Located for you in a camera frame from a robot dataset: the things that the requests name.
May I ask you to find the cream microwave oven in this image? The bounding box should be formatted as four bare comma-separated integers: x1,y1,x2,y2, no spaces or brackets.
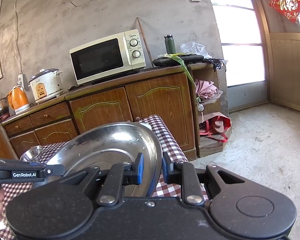
69,29,146,85

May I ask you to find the orange electric kettle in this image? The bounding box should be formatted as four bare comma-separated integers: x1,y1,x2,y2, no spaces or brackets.
7,85,30,114

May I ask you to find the green thermos bottle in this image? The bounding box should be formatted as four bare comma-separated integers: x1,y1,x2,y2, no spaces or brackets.
164,34,176,54

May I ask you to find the pink cloth on shelf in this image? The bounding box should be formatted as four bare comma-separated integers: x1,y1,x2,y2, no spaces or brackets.
194,80,223,101

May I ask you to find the brown checkered tablecloth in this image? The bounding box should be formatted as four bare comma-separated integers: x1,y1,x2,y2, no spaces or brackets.
0,115,188,239

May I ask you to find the blue patterned porcelain bowl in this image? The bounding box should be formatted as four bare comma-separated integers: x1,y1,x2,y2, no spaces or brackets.
140,122,152,130

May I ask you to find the red paper bag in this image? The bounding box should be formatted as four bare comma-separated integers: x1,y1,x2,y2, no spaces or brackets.
199,112,232,143

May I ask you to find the small steel bowl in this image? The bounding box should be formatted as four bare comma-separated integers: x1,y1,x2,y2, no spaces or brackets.
20,145,43,163

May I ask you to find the small steel plate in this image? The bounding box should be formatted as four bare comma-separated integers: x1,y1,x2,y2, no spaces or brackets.
47,122,162,197

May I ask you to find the wooden kitchen cabinet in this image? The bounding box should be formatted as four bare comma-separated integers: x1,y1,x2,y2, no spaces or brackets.
0,66,228,160

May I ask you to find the red door decoration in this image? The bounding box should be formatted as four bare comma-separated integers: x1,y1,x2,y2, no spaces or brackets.
269,0,300,23

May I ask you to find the white rice cooker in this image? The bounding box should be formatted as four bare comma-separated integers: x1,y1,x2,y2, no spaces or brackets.
29,68,63,103

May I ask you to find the black induction cooker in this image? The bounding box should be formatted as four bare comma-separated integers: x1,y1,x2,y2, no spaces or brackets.
153,54,205,67

